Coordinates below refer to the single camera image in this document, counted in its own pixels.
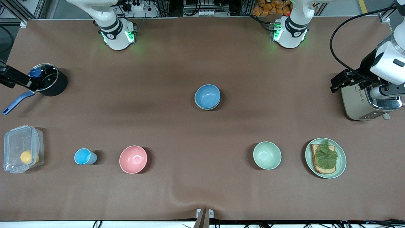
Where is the pale green bowl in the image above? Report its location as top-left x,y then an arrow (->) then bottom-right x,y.
195,101 -> 221,111
253,141 -> 282,170

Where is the glass lid with blue knob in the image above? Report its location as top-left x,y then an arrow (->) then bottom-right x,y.
29,63 -> 59,92

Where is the yellow lemon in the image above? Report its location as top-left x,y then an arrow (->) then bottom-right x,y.
20,150 -> 40,165

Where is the green lettuce leaf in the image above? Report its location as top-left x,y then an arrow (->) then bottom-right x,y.
314,140 -> 338,169

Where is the dark pot with blue handle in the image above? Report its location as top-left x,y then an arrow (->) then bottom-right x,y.
3,63 -> 68,115

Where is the toast bread slice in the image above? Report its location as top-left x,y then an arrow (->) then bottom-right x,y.
310,144 -> 336,175

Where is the blue bowl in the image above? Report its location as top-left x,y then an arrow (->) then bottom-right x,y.
194,84 -> 221,109

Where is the long black arm cable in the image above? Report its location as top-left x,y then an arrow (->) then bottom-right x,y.
329,6 -> 398,79

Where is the aluminium frame profile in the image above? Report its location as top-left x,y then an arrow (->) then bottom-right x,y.
0,0 -> 48,26

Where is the light blue cup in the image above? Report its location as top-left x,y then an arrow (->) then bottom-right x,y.
74,148 -> 98,165

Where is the white power strip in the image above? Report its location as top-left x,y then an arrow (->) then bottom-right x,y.
125,0 -> 146,12

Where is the brown table cloth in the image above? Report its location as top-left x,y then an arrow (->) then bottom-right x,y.
0,17 -> 405,222

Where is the bag of orange snacks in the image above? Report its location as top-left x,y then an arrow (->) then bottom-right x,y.
252,0 -> 293,17

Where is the metal clamp bracket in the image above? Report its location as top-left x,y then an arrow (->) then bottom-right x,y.
196,208 -> 214,219

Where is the clear lidded plastic container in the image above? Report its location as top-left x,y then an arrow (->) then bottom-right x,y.
3,125 -> 45,174

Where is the camera stand pole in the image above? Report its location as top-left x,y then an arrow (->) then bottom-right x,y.
193,209 -> 208,228

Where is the beige toaster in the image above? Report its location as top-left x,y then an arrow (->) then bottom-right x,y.
341,83 -> 404,121

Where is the pink bowl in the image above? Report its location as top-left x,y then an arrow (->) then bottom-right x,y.
119,145 -> 148,174

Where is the pale green plate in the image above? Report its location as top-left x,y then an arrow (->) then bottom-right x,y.
305,138 -> 347,179

